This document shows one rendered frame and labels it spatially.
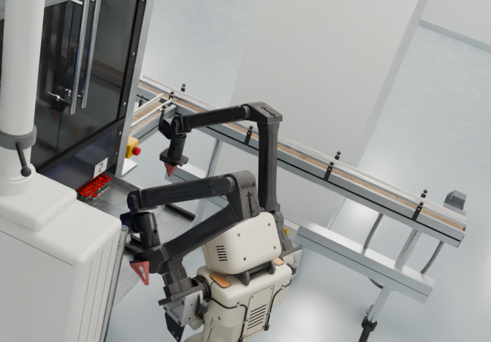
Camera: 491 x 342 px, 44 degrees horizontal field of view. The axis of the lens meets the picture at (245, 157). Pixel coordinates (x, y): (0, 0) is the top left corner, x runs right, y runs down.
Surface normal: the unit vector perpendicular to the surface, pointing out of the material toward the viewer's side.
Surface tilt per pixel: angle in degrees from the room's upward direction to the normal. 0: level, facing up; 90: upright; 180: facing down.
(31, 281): 90
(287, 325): 0
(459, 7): 90
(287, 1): 90
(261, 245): 47
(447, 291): 0
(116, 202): 0
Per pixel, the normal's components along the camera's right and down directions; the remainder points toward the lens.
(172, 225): 0.25, -0.83
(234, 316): 0.66, 0.42
